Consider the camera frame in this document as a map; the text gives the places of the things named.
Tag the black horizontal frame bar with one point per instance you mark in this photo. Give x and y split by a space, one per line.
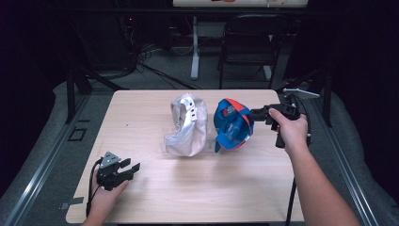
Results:
156 11

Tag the white cap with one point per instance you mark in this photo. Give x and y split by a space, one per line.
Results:
191 132

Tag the blue and orange cap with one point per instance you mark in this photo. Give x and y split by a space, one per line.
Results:
233 128

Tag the grey tape strip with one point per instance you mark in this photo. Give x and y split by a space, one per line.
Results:
72 202

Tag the aluminium floor rail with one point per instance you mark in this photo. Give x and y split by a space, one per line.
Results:
345 166
40 166

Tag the black folding chair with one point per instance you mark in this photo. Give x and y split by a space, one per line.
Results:
247 40

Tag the person's right hand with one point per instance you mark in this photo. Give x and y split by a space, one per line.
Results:
293 132

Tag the person's left hand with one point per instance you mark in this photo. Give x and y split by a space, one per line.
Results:
105 201

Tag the black frame stand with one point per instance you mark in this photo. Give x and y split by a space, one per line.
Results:
327 106
71 94

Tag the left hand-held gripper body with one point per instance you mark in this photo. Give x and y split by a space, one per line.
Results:
108 175

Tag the white desk leg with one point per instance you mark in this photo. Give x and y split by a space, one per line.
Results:
195 62

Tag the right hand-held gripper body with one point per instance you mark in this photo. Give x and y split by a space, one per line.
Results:
290 109

